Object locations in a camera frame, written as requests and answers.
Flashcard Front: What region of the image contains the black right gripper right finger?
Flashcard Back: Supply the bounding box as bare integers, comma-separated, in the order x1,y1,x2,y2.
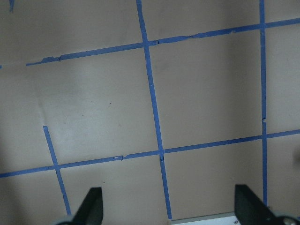
234,184,277,225

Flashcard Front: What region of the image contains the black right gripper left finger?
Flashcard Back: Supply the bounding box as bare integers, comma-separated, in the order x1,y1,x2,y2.
72,187,104,225

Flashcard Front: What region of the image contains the right arm aluminium base plate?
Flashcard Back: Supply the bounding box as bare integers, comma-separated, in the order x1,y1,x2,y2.
170,212,240,225

